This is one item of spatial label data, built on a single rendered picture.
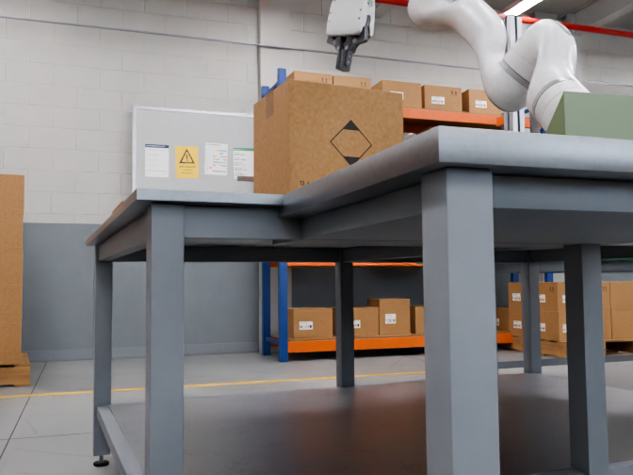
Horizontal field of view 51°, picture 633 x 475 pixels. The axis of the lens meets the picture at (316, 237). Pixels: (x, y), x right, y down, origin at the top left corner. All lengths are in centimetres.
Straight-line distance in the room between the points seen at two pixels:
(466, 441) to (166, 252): 68
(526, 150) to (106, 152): 575
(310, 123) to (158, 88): 507
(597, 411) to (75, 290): 514
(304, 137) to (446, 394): 89
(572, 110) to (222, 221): 68
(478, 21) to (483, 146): 107
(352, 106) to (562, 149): 85
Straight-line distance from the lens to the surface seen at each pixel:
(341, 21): 152
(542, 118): 156
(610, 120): 139
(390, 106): 165
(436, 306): 77
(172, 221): 124
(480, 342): 77
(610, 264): 410
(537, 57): 166
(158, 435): 126
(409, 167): 79
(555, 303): 611
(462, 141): 74
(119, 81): 654
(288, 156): 150
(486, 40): 178
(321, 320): 588
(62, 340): 629
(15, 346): 485
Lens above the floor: 66
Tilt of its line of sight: 4 degrees up
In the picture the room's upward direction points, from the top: 1 degrees counter-clockwise
